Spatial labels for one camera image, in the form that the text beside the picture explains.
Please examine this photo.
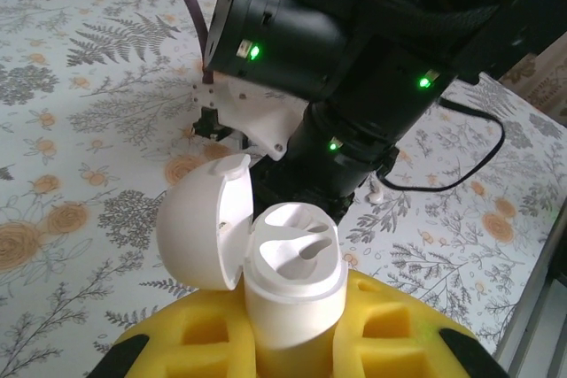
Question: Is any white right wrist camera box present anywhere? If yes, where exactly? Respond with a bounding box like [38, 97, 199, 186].
[191, 78, 307, 163]

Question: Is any thin black cable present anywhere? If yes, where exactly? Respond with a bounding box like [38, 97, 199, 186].
[378, 95, 507, 194]

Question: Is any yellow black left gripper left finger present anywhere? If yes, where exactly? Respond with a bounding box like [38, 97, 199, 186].
[90, 285, 263, 378]

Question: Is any white earbud charging case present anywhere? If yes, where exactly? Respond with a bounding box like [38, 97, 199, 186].
[157, 153, 347, 378]

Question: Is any aluminium table side rail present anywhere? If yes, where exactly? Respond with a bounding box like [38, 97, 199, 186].
[493, 213, 567, 378]

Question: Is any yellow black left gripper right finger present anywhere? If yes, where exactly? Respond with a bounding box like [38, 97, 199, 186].
[328, 267, 511, 378]

